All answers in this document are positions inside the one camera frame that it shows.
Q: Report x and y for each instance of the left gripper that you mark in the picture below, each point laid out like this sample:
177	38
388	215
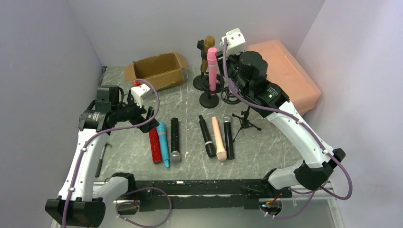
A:
144	118

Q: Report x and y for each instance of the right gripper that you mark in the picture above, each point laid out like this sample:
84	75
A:
227	62

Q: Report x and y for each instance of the black tripod shock-mount stand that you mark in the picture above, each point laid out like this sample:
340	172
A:
231	99

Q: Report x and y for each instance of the blue microphone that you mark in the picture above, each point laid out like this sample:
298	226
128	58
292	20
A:
161	130

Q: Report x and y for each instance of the pink microphone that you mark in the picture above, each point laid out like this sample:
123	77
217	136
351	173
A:
212	68

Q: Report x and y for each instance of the red glitter microphone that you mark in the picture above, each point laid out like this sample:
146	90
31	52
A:
155	146

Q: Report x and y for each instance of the black shock-mount round-base stand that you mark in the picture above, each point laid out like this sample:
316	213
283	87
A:
209	99

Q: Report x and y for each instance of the black clip round-base stand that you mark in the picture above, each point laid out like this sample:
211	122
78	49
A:
197	82

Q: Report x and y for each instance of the gold microphone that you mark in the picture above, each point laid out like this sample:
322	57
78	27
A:
208	42

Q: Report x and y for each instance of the black silver-head microphone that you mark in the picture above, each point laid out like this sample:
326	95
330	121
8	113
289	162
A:
228	137

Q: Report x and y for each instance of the cardboard box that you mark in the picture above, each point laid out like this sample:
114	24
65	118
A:
162	71

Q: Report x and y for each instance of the black glitter microphone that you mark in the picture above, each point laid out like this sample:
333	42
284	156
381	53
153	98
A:
175	156

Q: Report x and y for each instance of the plain black microphone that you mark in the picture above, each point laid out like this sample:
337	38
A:
209	146

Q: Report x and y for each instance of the beige plastic microphone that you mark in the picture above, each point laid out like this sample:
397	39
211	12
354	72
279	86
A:
220	149

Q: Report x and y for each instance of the purple glitter microphone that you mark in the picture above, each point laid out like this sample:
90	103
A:
223	47

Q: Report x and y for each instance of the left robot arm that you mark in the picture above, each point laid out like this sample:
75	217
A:
95	126

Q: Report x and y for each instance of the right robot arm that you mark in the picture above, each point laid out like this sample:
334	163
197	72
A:
246	74

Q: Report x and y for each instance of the orange plastic storage box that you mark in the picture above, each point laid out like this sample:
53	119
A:
285	71

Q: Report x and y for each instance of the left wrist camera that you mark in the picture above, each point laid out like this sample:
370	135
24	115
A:
141	90

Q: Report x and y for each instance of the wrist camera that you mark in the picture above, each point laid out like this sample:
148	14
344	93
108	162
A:
141	90
236	41

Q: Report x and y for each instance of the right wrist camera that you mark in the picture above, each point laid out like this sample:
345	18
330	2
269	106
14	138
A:
236	41

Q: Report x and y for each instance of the black base frame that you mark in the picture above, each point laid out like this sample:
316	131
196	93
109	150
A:
203	194

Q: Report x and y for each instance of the aluminium rail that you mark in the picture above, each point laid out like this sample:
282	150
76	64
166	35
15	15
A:
91	214

